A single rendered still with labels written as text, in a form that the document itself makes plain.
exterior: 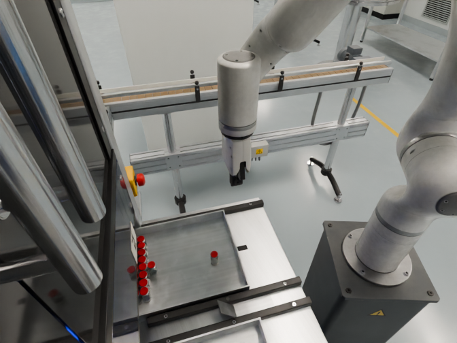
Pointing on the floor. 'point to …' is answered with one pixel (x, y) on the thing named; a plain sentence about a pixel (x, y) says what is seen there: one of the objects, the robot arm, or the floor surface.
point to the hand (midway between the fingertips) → (236, 177)
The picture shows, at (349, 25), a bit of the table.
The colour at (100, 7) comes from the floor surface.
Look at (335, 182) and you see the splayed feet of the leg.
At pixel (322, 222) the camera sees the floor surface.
